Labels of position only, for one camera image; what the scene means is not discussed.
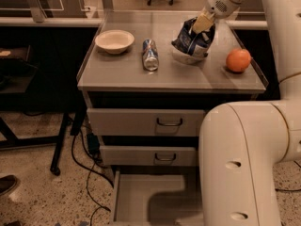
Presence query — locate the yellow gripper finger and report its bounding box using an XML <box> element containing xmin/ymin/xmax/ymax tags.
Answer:
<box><xmin>192</xmin><ymin>9</ymin><xmax>214</xmax><ymax>34</ymax></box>

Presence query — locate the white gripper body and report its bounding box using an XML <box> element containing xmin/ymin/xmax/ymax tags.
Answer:
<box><xmin>205</xmin><ymin>0</ymin><xmax>241</xmax><ymax>18</ymax></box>

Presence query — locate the blue chip bag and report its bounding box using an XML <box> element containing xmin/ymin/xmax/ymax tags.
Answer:
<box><xmin>171</xmin><ymin>18</ymin><xmax>215</xmax><ymax>64</ymax></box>

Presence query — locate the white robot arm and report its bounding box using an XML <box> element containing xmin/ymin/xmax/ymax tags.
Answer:
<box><xmin>198</xmin><ymin>0</ymin><xmax>301</xmax><ymax>226</ymax></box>

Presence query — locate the grey drawer cabinet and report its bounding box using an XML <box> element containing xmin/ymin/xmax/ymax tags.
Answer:
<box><xmin>76</xmin><ymin>10</ymin><xmax>269</xmax><ymax>226</ymax></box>

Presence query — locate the grey top drawer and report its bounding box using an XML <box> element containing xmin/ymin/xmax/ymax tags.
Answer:
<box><xmin>87</xmin><ymin>92</ymin><xmax>258</xmax><ymax>138</ymax></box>

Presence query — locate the grey drawer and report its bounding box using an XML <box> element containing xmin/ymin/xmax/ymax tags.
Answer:
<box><xmin>87</xmin><ymin>92</ymin><xmax>258</xmax><ymax>138</ymax></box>
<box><xmin>100</xmin><ymin>136</ymin><xmax>198</xmax><ymax>167</ymax></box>
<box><xmin>110</xmin><ymin>168</ymin><xmax>204</xmax><ymax>226</ymax></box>

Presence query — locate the grey middle drawer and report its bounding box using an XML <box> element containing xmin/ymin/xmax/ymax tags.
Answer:
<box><xmin>100</xmin><ymin>136</ymin><xmax>198</xmax><ymax>167</ymax></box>

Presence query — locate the grey bottom drawer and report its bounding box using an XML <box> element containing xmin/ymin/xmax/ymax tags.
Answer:
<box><xmin>110</xmin><ymin>168</ymin><xmax>204</xmax><ymax>226</ymax></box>

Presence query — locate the orange fruit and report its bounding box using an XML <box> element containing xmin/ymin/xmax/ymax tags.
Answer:
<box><xmin>226</xmin><ymin>49</ymin><xmax>251</xmax><ymax>73</ymax></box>

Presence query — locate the blue silver drink can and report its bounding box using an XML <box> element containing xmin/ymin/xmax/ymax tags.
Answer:
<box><xmin>142</xmin><ymin>39</ymin><xmax>159</xmax><ymax>72</ymax></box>

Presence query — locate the white bowl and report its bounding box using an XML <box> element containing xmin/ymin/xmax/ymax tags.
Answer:
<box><xmin>95</xmin><ymin>30</ymin><xmax>135</xmax><ymax>55</ymax></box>

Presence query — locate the black power adapter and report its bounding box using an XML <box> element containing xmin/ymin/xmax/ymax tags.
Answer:
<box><xmin>87</xmin><ymin>133</ymin><xmax>100</xmax><ymax>154</ymax></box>

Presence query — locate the dark shoe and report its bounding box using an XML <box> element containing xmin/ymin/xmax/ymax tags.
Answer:
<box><xmin>0</xmin><ymin>175</ymin><xmax>18</xmax><ymax>195</ymax></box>

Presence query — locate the black floor cable right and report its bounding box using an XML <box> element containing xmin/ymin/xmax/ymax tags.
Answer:
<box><xmin>275</xmin><ymin>160</ymin><xmax>301</xmax><ymax>193</ymax></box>

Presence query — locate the black floor cable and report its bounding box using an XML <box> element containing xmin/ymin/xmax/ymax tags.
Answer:
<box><xmin>275</xmin><ymin>160</ymin><xmax>301</xmax><ymax>193</ymax></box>
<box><xmin>71</xmin><ymin>120</ymin><xmax>114</xmax><ymax>226</ymax></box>

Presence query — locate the black floor cable left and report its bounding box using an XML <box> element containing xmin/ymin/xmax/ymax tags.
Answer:
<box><xmin>71</xmin><ymin>120</ymin><xmax>114</xmax><ymax>226</ymax></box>

